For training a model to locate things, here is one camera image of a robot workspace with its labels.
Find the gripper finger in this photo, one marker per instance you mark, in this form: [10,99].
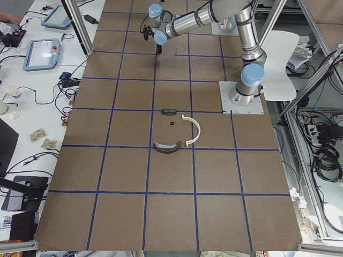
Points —
[159,49]

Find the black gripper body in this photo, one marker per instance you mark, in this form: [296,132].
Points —
[159,48]

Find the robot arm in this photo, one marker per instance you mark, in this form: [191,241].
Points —
[164,25]

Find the black power adapter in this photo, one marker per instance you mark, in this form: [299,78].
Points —
[90,19]

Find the black brake pad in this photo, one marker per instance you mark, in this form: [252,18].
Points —
[168,112]

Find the blue teach pendant far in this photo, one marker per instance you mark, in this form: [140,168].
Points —
[57,18]

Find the blue teach pendant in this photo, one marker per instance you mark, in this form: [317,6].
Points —
[57,18]
[42,54]

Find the white curved plastic arc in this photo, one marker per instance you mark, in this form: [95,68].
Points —
[196,126]

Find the green brake shoe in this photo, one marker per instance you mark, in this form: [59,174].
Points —
[167,149]

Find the blue teach pendant near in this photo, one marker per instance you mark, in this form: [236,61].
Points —
[42,54]

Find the white plastic chair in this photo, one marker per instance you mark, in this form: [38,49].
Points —
[279,47]

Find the white paper cup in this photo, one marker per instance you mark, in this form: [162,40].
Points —
[14,91]

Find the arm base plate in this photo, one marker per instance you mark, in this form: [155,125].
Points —
[232,103]
[219,29]

